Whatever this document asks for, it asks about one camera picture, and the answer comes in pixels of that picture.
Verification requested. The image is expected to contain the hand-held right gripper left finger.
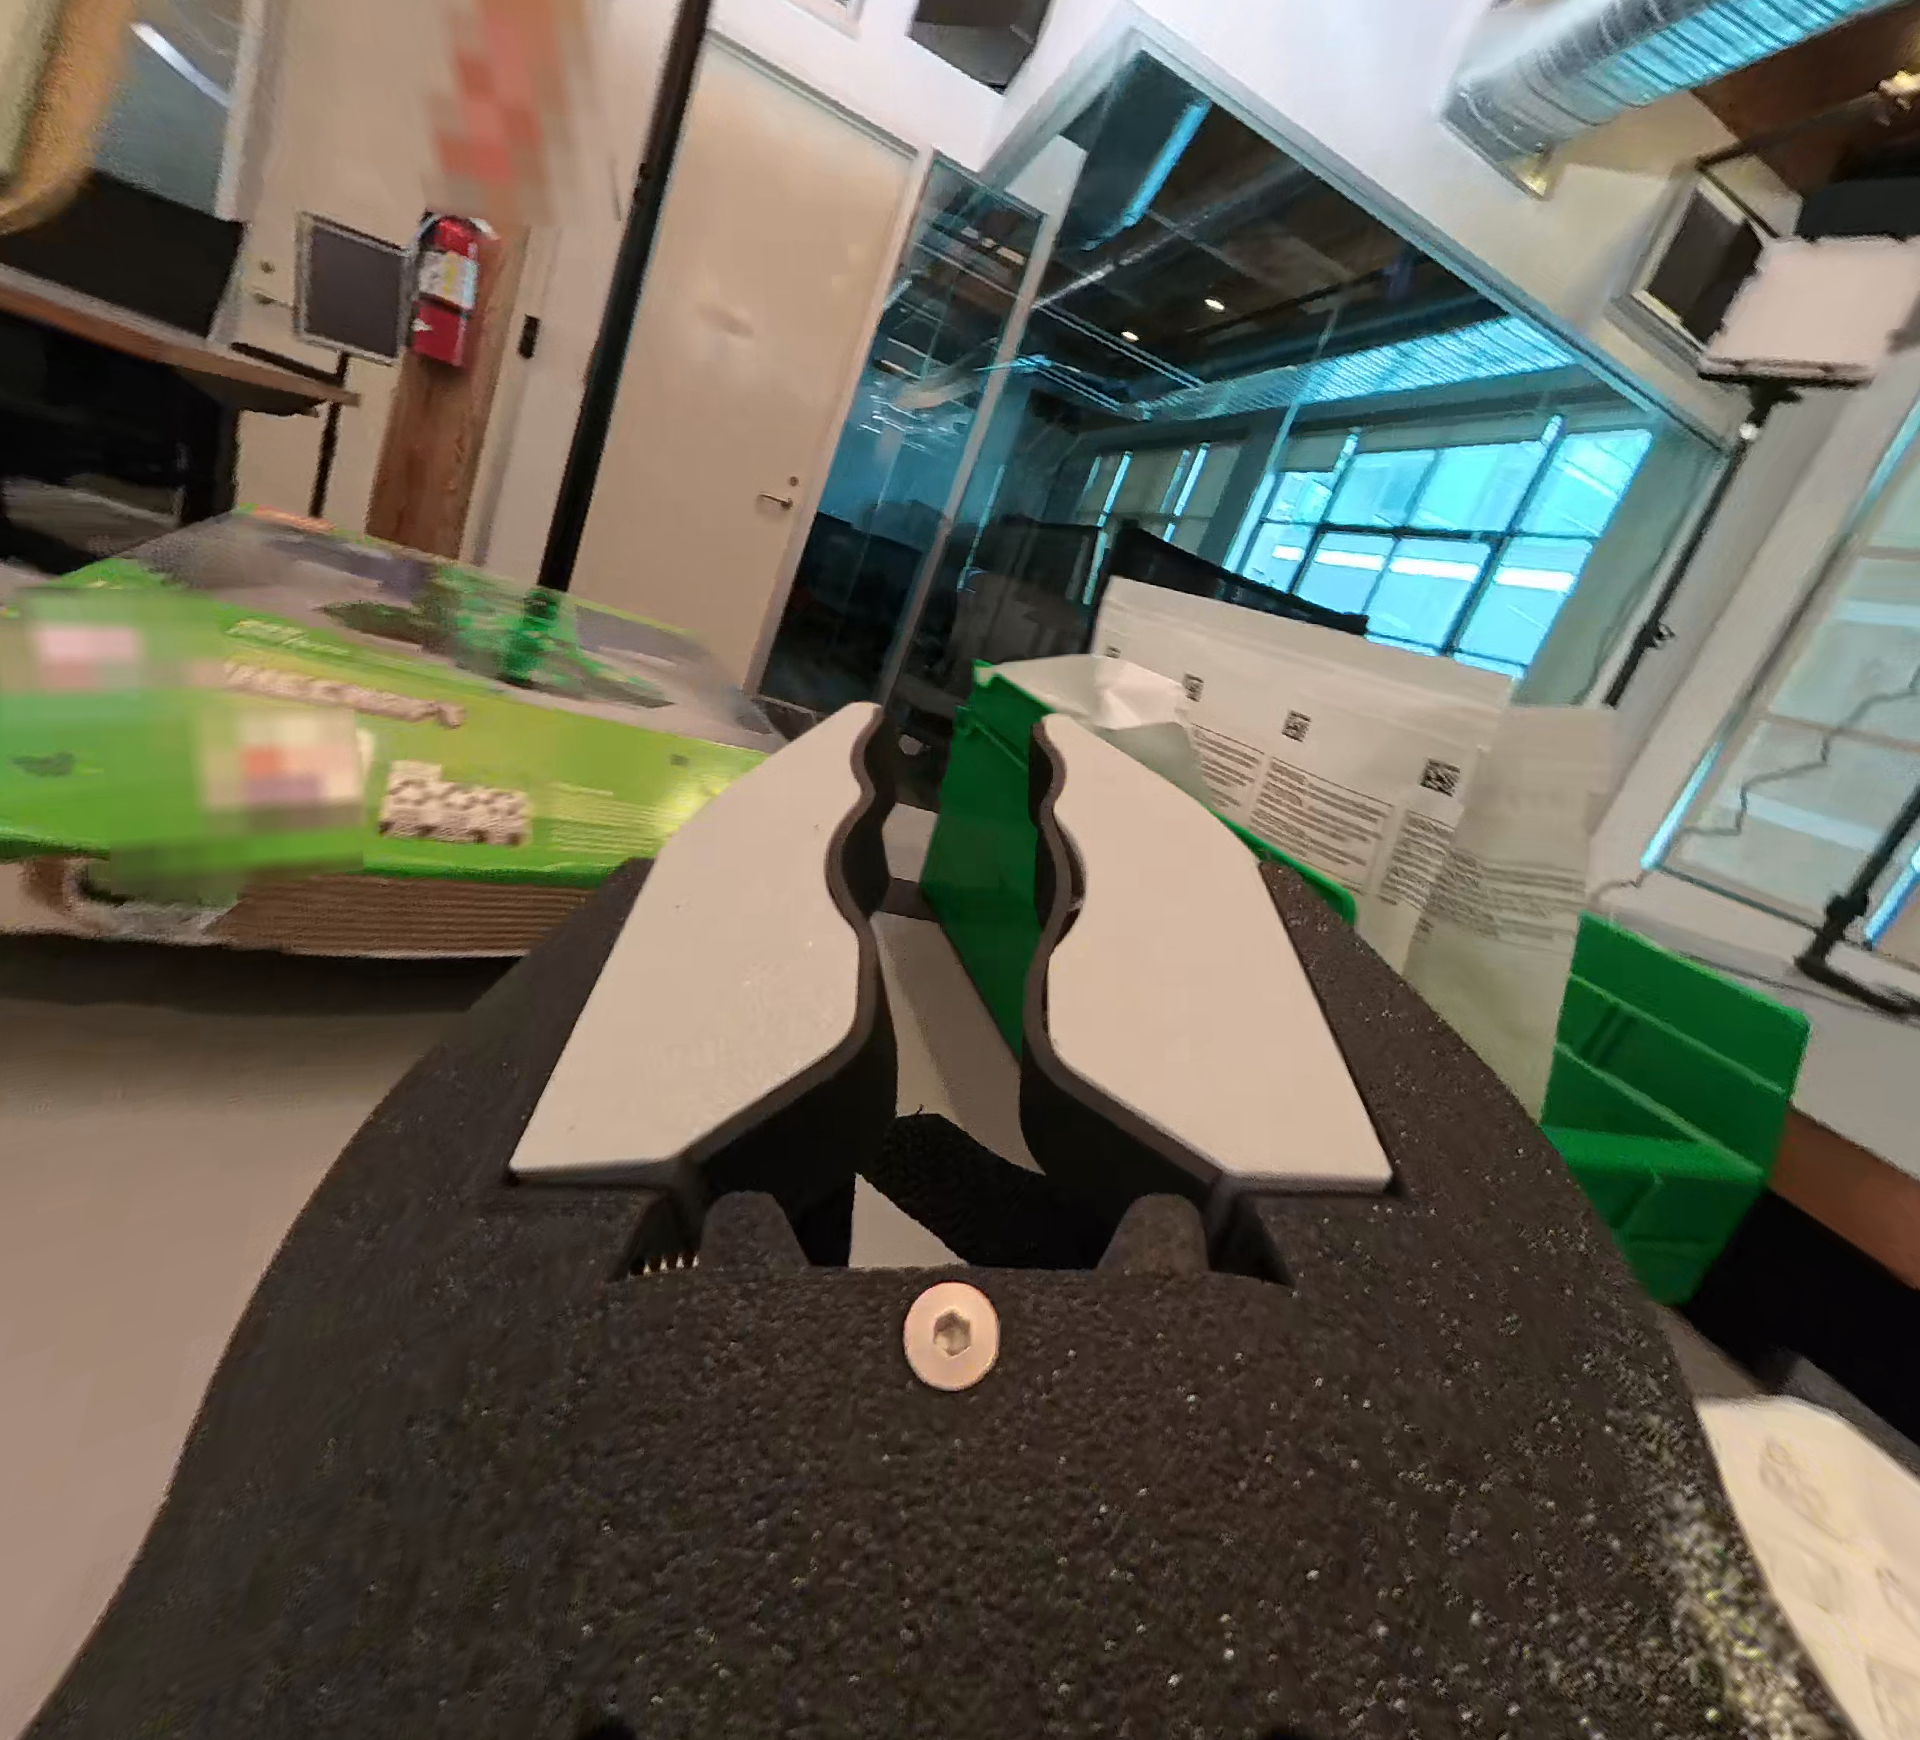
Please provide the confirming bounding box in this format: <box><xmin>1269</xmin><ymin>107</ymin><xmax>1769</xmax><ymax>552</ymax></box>
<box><xmin>507</xmin><ymin>701</ymin><xmax>900</xmax><ymax>1270</ymax></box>

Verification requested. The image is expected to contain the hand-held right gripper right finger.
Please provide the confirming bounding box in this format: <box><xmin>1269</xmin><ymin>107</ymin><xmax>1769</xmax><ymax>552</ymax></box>
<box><xmin>1016</xmin><ymin>714</ymin><xmax>1401</xmax><ymax>1278</ymax></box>

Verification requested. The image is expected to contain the grey desk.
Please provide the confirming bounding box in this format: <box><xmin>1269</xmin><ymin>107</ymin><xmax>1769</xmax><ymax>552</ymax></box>
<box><xmin>0</xmin><ymin>721</ymin><xmax>1920</xmax><ymax>1740</ymax></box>

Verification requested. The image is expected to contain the white printed pouch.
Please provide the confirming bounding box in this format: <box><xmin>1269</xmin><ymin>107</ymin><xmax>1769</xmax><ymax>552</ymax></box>
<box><xmin>1093</xmin><ymin>575</ymin><xmax>1519</xmax><ymax>981</ymax></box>
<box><xmin>1407</xmin><ymin>702</ymin><xmax>1627</xmax><ymax>1122</ymax></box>

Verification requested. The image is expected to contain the green plastic bin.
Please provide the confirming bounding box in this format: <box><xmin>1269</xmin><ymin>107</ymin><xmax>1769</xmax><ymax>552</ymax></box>
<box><xmin>919</xmin><ymin>657</ymin><xmax>1363</xmax><ymax>1071</ymax></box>
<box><xmin>1543</xmin><ymin>913</ymin><xmax>1812</xmax><ymax>1310</ymax></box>

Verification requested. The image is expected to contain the brown cardboard sheet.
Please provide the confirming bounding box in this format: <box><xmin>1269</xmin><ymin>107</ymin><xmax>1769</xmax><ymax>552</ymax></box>
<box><xmin>0</xmin><ymin>853</ymin><xmax>610</xmax><ymax>961</ymax></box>

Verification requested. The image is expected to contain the green brick set box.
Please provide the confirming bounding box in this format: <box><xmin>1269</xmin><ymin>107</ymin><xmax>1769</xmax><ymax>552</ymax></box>
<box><xmin>0</xmin><ymin>506</ymin><xmax>787</xmax><ymax>907</ymax></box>

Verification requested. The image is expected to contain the glass partition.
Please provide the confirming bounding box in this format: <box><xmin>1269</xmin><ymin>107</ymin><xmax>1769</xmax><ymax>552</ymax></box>
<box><xmin>754</xmin><ymin>12</ymin><xmax>1730</xmax><ymax>727</ymax></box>

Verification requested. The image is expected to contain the wooden column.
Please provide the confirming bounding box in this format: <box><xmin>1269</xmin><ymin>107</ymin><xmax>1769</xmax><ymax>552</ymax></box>
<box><xmin>364</xmin><ymin>0</ymin><xmax>620</xmax><ymax>560</ymax></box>

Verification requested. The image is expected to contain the white door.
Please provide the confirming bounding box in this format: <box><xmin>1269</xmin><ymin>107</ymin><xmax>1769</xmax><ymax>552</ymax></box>
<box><xmin>596</xmin><ymin>26</ymin><xmax>921</xmax><ymax>710</ymax></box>

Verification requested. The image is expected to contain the black light stand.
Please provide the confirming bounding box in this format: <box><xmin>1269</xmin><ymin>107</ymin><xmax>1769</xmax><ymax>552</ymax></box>
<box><xmin>1797</xmin><ymin>781</ymin><xmax>1920</xmax><ymax>1010</ymax></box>

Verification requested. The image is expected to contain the red fire extinguisher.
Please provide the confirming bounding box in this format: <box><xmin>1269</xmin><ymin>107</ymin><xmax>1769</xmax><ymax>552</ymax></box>
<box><xmin>409</xmin><ymin>211</ymin><xmax>498</xmax><ymax>372</ymax></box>

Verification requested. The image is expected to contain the black pole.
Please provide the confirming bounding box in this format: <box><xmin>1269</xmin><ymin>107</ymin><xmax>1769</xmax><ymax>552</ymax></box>
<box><xmin>535</xmin><ymin>0</ymin><xmax>757</xmax><ymax>597</ymax></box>

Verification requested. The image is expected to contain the brown side table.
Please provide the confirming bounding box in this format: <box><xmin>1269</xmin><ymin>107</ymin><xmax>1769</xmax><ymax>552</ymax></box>
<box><xmin>0</xmin><ymin>263</ymin><xmax>364</xmax><ymax>530</ymax></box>

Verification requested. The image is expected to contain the printed instruction sheet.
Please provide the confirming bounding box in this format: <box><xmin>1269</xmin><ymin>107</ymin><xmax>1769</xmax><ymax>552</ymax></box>
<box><xmin>1698</xmin><ymin>1393</ymin><xmax>1920</xmax><ymax>1740</ymax></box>

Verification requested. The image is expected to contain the light panel on stand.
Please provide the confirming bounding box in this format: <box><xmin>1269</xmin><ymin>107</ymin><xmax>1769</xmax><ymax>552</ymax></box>
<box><xmin>1603</xmin><ymin>228</ymin><xmax>1920</xmax><ymax>710</ymax></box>

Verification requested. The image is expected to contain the instruction booklet on stand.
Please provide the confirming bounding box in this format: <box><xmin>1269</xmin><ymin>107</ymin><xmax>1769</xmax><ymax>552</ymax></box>
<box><xmin>0</xmin><ymin>0</ymin><xmax>217</xmax><ymax>239</ymax></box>

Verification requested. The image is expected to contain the small wall monitor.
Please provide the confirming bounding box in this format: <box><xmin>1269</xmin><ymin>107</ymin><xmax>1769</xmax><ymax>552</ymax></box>
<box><xmin>294</xmin><ymin>211</ymin><xmax>416</xmax><ymax>367</ymax></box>

